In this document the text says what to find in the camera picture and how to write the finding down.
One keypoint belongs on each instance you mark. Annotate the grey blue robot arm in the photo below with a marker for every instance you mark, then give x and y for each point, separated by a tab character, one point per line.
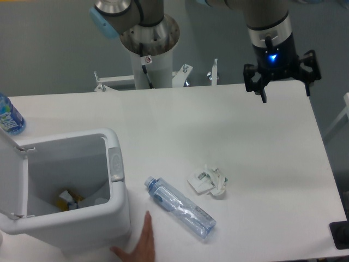
113	18

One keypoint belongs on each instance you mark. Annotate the white left floor bracket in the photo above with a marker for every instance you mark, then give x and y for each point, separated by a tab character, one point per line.
115	83

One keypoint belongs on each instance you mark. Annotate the yellow white trash in bin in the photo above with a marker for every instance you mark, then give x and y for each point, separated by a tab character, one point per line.
68	200

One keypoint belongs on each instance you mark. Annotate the white floor bracket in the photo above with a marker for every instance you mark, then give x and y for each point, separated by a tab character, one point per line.
213	75
115	83
180	78

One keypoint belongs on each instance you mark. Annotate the white frame at right edge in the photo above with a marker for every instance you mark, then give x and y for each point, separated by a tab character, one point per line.
338	123

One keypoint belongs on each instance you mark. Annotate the white plastic trash can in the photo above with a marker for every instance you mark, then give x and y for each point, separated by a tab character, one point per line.
35	172

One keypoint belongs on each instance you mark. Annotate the white right floor bracket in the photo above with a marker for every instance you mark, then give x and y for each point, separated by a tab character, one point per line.
213	75

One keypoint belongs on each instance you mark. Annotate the black table clamp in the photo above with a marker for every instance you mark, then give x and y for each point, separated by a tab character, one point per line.
339	232

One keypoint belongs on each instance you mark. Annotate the white paper trash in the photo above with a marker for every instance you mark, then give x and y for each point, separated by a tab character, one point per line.
208	180

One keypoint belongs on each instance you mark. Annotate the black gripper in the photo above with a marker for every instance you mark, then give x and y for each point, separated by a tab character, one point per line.
274	58

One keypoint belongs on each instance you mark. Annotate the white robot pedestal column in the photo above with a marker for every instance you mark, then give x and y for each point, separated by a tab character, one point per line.
151	53

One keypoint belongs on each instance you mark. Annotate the white middle floor bracket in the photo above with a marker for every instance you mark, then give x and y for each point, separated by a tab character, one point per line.
180	78

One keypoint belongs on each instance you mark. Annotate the bare human hand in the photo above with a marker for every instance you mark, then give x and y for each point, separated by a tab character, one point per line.
145	247

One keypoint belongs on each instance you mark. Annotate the blue labelled water bottle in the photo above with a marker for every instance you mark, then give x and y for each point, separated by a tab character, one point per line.
12	121

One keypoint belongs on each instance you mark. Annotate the clear plastic bottle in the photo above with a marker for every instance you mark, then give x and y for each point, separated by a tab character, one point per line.
176	203

